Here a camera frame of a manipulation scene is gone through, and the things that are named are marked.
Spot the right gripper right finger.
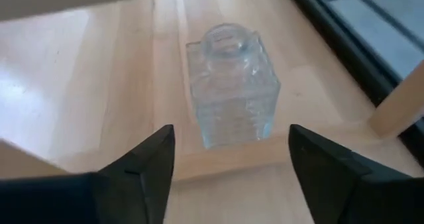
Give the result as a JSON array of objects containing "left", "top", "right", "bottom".
[{"left": 288, "top": 123, "right": 424, "bottom": 224}]

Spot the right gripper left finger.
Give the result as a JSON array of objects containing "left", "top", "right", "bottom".
[{"left": 0, "top": 124, "right": 176, "bottom": 224}]

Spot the clear square glass vase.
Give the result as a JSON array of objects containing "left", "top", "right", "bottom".
[{"left": 185, "top": 22, "right": 282, "bottom": 149}]

